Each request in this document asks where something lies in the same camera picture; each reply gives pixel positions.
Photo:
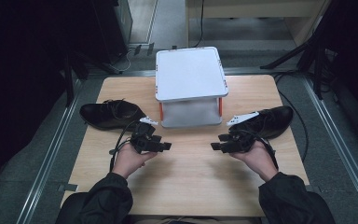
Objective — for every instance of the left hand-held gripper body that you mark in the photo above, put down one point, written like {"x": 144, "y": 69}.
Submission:
{"x": 143, "y": 137}

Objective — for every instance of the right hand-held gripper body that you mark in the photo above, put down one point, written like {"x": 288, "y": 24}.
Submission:
{"x": 241, "y": 137}

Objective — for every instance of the black leather lace-up shoe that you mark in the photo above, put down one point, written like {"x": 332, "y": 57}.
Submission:
{"x": 108, "y": 114}
{"x": 273, "y": 121}

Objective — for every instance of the white two-tier shoe rack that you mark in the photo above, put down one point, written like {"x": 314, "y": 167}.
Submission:
{"x": 189, "y": 74}

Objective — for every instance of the person's left hand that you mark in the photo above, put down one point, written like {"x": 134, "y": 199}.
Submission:
{"x": 130, "y": 158}

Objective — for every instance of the person's right hand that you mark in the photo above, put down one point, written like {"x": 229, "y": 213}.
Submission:
{"x": 256, "y": 160}

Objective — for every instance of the grey tape piece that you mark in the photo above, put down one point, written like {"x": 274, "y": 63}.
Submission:
{"x": 68, "y": 187}

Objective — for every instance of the black metal stand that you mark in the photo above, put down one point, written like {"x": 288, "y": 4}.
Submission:
{"x": 71, "y": 77}

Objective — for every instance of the black tripod stand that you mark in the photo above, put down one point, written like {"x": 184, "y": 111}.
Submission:
{"x": 310, "y": 53}

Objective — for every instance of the black cabinet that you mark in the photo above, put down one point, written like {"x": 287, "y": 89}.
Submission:
{"x": 110, "y": 28}

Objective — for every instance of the light wooden furniture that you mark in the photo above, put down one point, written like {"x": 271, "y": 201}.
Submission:
{"x": 261, "y": 7}

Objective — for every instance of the metal floor rail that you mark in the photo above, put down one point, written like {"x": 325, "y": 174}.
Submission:
{"x": 48, "y": 161}
{"x": 338, "y": 146}

